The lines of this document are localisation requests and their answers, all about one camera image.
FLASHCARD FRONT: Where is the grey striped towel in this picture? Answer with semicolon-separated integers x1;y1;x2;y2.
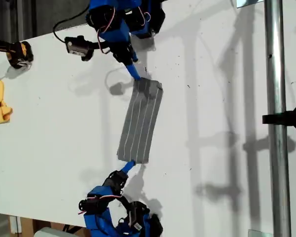
116;77;164;165

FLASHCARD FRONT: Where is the white container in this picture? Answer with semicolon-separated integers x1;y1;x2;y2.
34;227;65;237

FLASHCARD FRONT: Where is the brown cardboard box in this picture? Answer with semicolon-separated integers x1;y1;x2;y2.
19;217;86;237

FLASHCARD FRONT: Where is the black yellow power tool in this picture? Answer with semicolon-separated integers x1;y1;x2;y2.
0;38;35;71

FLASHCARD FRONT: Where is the black clamp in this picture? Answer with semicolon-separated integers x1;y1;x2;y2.
262;105;296;131

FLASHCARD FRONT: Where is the black camera stalk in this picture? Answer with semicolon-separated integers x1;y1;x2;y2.
92;41;113;53

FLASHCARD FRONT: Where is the black camera box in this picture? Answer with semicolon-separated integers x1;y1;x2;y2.
64;35;95;62
124;201;150;232

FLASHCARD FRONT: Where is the black camera cable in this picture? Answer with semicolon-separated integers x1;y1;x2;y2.
53;3;91;43

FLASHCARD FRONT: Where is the steel post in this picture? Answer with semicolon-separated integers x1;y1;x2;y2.
263;0;292;237

